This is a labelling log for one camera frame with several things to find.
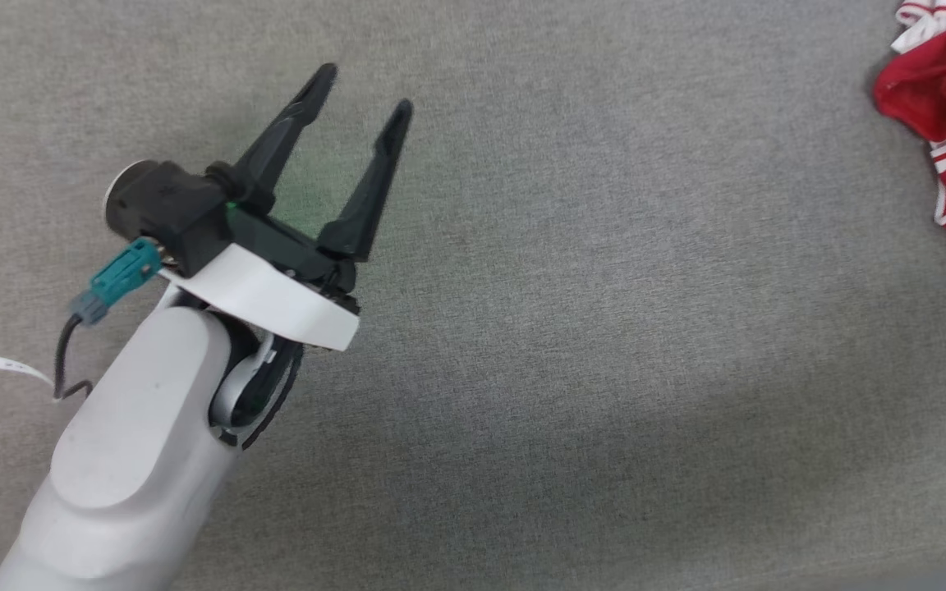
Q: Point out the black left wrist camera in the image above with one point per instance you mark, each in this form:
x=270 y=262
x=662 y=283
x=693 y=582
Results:
x=169 y=205

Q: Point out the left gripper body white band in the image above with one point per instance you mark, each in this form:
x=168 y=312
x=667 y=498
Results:
x=276 y=300

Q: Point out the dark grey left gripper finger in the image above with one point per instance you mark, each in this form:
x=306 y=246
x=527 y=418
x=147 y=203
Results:
x=370 y=189
x=284 y=139

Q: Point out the grey fabric sofa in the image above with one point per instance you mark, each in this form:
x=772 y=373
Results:
x=604 y=328

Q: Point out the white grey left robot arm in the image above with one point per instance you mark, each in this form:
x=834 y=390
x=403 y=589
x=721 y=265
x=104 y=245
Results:
x=136 y=443

